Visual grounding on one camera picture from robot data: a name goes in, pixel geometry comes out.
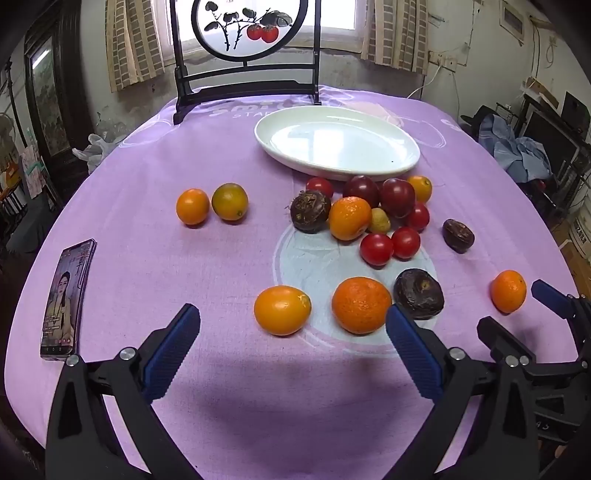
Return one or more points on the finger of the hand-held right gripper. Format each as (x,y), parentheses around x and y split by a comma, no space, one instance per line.
(501,337)
(551,297)

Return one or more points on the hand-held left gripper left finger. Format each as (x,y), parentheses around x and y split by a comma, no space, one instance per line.
(173,350)

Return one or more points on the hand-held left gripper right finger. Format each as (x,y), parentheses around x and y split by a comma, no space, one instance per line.
(415,355)

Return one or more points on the orange mandarin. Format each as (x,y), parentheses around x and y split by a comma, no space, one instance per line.
(361,304)
(508,290)
(349,218)

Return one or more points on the brown water chestnut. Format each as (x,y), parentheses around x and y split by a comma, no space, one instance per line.
(458,235)
(310,212)
(419,293)

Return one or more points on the red cherry tomato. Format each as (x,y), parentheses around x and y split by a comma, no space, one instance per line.
(406,242)
(419,217)
(376,249)
(320,187)

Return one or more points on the smooth orange citrus fruit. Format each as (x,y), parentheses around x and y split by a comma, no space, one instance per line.
(282,310)
(421,188)
(193,206)

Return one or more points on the small yellow-green fruit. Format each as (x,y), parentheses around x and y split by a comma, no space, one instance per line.
(379,220)

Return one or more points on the dark red plum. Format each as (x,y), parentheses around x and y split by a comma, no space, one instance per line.
(361,189)
(397,197)

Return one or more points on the greenish orange citrus fruit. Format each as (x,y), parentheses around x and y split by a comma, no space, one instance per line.
(229,201)

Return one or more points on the white oval plate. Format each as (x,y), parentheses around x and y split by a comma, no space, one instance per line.
(337,143)

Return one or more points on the cardboard box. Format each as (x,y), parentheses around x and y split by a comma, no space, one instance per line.
(575,244)

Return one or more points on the purple printed tablecloth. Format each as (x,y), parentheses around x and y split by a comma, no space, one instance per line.
(184,258)

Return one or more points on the smartphone with lit screen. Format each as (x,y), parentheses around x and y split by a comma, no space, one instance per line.
(64,300)

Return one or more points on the light blue cloth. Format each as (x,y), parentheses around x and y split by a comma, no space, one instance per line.
(521,157)

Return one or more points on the black monitor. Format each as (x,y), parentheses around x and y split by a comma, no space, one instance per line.
(551,134)

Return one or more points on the black cloth item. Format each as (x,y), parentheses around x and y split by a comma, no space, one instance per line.
(478,120)

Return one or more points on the white plastic bag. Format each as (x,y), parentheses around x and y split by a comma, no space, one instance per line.
(97,147)

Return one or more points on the coloured paper drawings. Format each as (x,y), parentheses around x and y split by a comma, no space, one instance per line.
(31,170)

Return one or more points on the black round painted table screen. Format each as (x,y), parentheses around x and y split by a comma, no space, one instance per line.
(244,83)

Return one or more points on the dark wooden cabinet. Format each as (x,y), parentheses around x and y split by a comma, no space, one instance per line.
(69,92)

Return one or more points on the beige checked curtain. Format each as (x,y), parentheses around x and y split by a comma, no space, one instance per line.
(397,37)
(134,46)

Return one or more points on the bright window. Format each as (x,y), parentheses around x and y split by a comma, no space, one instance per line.
(341,18)

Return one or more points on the wall socket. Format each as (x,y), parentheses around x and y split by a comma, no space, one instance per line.
(443,61)

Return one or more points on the white wall box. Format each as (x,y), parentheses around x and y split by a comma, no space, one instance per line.
(512,23)

